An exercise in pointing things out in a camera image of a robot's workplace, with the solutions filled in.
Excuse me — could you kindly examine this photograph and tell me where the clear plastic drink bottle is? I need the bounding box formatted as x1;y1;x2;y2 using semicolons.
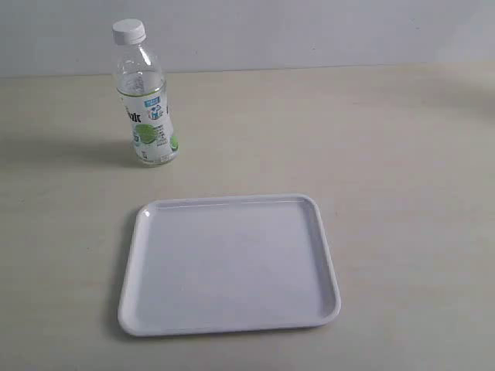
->
114;43;179;166

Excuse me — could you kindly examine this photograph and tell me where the white bottle cap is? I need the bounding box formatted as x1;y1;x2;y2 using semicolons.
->
112;19;146;46

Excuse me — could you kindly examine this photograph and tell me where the white rectangular plastic tray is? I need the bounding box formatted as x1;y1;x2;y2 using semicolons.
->
117;194;341;337

